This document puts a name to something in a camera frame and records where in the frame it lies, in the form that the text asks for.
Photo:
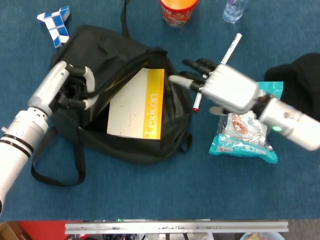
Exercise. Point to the white and yellow book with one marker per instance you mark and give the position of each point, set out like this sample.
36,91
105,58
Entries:
130,105

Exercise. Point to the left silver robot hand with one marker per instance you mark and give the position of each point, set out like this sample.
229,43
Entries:
47,87

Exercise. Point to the clear plastic tub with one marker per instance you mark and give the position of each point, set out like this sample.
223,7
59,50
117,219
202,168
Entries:
260,236

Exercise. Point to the brown cardboard box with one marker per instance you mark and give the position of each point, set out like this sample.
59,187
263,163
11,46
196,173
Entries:
7,231

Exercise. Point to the black fabric backpack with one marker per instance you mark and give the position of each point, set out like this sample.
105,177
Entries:
140,150

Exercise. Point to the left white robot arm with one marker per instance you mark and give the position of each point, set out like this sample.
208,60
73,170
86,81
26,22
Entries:
17,145

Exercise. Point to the red instant noodle cup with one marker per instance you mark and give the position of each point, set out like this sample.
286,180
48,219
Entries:
178,15

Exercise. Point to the teal clear snack packet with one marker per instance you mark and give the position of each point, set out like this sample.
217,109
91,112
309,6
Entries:
237,147

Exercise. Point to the white marker red cap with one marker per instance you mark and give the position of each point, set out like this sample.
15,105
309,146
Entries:
197,102

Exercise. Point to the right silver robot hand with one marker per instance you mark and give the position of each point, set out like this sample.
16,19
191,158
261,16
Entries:
232,87

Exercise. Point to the aluminium profile rail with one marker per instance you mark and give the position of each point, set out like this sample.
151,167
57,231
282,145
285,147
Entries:
175,226

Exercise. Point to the black cap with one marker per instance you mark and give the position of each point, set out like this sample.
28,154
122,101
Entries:
302,87

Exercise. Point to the blue white snake puzzle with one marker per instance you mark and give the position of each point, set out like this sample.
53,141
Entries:
55,27

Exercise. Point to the clear plastic water bottle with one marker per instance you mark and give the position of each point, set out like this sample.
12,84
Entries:
233,11

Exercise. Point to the white marker blue cap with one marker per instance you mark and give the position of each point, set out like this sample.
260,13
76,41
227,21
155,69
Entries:
231,48

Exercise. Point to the red box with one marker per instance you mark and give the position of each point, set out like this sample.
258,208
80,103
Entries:
42,230

